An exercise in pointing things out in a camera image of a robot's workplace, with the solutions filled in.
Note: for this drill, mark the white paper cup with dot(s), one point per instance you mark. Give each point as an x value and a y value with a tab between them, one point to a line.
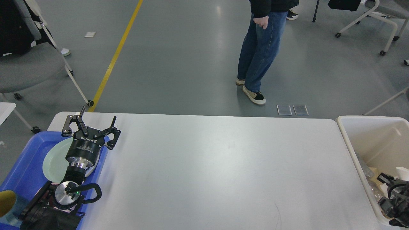
402	174

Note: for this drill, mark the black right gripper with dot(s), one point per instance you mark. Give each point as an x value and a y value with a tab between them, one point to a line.
395	204

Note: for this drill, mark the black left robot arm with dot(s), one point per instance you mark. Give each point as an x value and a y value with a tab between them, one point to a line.
56	206

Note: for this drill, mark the dark blue mug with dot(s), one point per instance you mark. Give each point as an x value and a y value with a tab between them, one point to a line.
11	206

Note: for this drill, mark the clear floor plate right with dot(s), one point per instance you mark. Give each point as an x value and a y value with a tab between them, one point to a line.
301	110

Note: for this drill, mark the white office chair left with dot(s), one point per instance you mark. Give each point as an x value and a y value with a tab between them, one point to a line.
41	62

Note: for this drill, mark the black jacket on chair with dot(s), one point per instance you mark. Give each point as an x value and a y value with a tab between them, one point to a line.
18	27

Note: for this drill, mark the aluminium foil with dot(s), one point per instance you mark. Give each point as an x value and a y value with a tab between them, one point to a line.
370	177

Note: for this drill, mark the green plate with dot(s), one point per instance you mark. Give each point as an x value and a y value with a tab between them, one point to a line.
55	164

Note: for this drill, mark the white floor tag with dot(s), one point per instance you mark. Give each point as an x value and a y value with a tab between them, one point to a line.
90	34

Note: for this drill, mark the clear floor plate left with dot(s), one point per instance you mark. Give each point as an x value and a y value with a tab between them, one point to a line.
284	110

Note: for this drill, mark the clear floor plate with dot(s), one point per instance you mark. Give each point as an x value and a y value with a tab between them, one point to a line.
301	110
284	110

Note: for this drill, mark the person in dark jeans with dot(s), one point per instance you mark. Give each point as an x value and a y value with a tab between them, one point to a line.
291	15

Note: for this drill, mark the seated person at left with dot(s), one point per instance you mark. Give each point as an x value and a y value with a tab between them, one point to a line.
65	52

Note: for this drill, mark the person in blue jeans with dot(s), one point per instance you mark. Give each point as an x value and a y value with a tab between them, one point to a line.
261	44

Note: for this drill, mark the white plastic bin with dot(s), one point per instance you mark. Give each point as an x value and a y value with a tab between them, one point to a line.
383	143

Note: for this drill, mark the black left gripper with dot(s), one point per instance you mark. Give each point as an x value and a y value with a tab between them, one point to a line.
85	148

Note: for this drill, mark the blue plastic tray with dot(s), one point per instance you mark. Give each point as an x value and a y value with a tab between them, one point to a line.
27	177

